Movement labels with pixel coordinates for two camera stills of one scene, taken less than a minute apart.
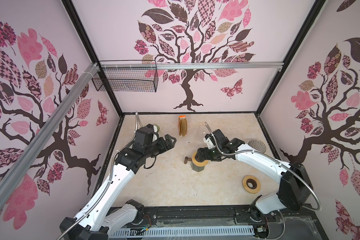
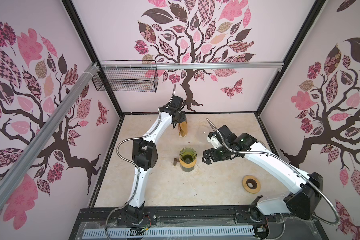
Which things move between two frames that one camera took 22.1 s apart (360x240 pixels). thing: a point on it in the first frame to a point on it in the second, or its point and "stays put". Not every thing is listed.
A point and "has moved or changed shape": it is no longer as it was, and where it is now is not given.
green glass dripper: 157,127 has moved or changed shape
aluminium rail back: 220,65 stays put
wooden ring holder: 200,164 to 188,165
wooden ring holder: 251,184 stays put
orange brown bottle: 182,125 stays put
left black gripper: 164,147 to 181,117
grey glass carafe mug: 194,167 to 186,169
